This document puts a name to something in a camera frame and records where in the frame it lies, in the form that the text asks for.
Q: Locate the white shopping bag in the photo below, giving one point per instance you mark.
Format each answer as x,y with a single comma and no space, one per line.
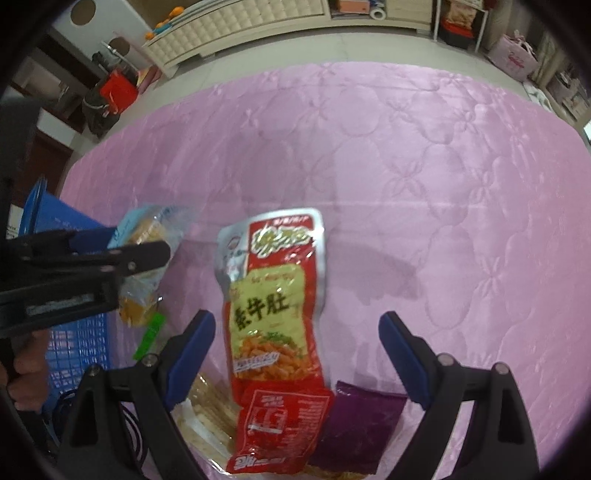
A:
512,57

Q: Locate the white shelf rack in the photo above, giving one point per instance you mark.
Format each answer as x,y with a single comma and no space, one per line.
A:
437,21

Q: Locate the red bag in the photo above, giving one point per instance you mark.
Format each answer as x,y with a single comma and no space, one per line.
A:
117,92

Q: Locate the blue plastic basket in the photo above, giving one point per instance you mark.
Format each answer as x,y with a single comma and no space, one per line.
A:
78,350

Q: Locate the orange box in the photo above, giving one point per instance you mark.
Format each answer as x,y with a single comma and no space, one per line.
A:
351,4

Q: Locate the person's left hand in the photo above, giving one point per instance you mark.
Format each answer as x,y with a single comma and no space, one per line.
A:
30,369

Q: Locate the small red snack packet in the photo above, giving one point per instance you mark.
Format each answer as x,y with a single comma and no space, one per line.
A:
277,424

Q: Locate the white partition with round holes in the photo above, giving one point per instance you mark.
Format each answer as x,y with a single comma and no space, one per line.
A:
106,18

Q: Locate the white tape roll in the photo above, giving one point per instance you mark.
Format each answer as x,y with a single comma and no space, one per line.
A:
378,12

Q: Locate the dark wooden cabinet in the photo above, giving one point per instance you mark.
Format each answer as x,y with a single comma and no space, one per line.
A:
46,101

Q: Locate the clear white cracker packet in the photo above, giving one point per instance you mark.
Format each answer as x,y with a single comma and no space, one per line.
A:
207,415

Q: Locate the clear yellow cracker packet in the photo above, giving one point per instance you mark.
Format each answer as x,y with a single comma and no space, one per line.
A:
147,226

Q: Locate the orange plush toy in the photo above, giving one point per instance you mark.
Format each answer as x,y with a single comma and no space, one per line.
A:
174,13

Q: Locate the white tufted cabinet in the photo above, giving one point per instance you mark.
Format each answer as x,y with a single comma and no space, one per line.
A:
231,27

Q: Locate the orange printed bag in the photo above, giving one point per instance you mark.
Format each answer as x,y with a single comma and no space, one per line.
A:
461,16

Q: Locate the black bag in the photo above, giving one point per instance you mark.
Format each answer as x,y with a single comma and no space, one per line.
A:
97,115

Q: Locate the white storage shelf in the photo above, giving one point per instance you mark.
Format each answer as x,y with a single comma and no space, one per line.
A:
568,87

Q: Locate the black bin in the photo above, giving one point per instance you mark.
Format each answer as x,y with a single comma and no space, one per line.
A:
457,37

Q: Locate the large red yellow snack packet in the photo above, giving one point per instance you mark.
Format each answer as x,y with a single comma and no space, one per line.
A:
268,314

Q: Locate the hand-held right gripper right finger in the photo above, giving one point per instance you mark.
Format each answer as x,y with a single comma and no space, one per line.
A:
401,355

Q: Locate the purple snack packet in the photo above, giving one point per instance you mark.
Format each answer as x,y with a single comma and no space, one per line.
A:
360,424

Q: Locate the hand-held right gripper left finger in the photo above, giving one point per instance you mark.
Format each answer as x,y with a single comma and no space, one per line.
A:
194,350

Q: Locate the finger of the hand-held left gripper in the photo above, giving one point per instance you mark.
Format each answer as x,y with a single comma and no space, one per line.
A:
92,240
143,258

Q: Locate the pink quilted blanket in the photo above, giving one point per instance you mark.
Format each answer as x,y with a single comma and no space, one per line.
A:
369,161

